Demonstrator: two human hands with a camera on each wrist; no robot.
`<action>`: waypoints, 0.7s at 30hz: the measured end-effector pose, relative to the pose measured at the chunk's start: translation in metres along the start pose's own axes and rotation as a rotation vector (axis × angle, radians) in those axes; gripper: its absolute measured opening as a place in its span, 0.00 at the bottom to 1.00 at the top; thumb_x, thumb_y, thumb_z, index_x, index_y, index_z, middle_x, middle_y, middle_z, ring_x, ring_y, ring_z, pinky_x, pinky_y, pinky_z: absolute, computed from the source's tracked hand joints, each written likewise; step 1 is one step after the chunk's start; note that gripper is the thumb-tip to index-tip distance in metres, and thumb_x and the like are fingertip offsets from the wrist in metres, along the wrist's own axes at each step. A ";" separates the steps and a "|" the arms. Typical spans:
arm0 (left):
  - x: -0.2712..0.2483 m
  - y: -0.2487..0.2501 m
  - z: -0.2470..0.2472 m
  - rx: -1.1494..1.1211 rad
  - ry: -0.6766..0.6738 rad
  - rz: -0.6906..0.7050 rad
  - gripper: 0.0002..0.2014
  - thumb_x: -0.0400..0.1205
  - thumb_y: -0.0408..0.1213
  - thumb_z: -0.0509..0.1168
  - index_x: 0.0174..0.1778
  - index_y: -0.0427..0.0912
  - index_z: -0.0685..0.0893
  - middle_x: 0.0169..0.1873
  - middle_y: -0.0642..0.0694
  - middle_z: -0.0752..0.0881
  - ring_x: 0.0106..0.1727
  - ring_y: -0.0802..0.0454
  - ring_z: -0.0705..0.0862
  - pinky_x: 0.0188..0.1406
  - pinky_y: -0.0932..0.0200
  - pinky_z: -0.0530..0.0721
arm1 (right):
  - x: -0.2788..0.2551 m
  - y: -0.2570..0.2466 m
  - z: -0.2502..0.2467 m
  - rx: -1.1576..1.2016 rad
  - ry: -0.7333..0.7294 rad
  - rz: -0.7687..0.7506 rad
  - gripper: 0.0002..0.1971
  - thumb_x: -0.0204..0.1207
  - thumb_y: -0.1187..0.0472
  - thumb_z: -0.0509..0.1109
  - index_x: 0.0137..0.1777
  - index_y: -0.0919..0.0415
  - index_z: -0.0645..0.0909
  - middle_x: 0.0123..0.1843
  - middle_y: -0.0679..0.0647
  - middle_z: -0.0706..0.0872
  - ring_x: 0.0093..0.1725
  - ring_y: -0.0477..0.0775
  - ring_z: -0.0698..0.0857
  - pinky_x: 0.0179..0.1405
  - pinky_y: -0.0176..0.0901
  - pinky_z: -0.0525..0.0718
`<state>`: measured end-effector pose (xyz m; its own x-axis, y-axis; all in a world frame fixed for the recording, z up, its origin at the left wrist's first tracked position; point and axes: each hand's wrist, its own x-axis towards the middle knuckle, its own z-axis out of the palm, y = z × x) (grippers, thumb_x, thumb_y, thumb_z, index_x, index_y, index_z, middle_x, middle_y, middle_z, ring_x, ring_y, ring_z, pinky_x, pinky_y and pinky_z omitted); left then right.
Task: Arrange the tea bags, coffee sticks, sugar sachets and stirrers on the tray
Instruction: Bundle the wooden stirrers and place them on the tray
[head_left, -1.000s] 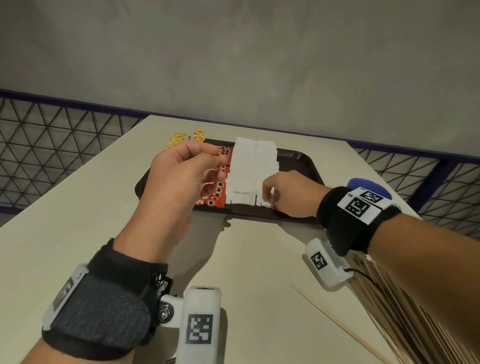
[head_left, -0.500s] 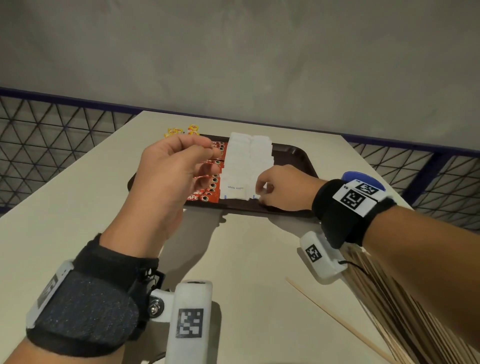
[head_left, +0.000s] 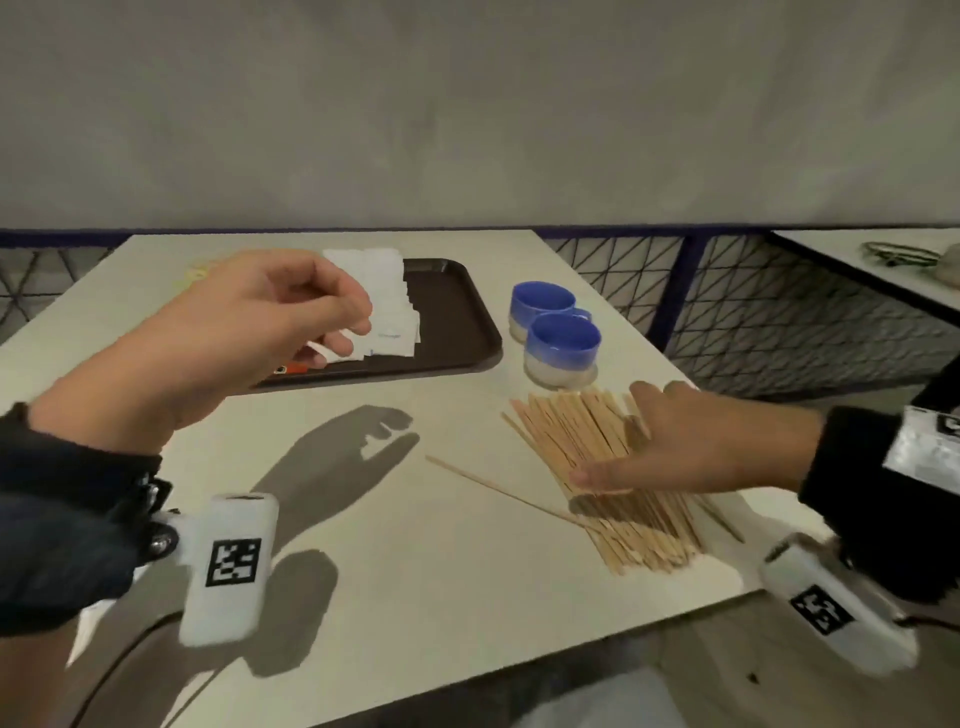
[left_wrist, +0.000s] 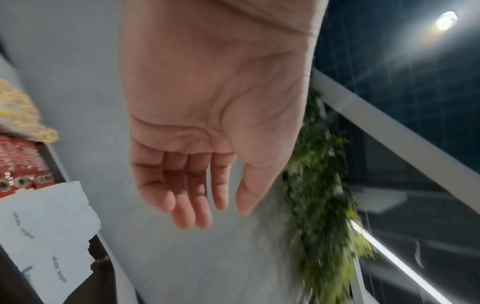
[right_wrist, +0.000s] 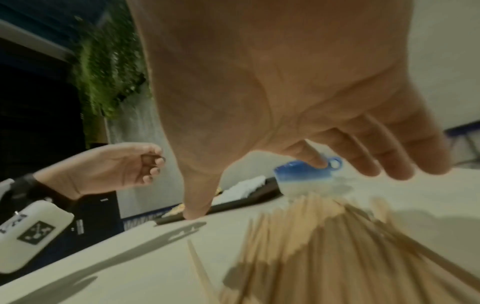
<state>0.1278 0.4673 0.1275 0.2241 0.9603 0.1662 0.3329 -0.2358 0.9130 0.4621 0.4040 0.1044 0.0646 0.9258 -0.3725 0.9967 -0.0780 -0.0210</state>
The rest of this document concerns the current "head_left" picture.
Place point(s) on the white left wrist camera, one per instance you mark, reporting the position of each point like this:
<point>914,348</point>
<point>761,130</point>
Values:
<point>225,570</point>

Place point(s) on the brown plastic tray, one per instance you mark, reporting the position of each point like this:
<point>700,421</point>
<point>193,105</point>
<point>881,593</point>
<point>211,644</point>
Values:
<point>450,322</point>

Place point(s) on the white side table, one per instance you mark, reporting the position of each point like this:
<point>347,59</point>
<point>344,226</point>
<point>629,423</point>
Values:
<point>847,251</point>

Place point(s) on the pile of wooden stirrers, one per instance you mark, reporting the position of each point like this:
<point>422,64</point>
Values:
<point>592,442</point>

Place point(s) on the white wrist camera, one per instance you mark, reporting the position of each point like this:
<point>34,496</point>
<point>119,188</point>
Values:
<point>832,607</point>
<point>225,570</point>

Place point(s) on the row of red Nescafe sachets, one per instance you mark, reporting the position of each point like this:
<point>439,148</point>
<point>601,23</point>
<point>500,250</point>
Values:
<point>296,367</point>

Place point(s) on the row of white sugar packets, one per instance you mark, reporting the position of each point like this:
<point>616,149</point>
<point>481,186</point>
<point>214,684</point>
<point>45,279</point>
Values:
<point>341,259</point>
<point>394,322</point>

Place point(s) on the blue and white bowl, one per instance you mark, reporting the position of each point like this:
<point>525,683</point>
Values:
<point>562,345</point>
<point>540,300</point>

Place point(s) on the person's left hand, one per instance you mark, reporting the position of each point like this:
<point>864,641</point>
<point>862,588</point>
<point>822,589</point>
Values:
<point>210,345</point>

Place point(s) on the person's right hand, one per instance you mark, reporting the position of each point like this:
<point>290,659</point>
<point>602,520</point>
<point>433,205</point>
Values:
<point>712,450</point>

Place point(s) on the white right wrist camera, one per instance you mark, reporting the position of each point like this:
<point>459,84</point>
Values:
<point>832,607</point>

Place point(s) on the grey rounded object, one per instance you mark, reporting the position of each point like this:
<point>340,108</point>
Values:
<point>951,266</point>

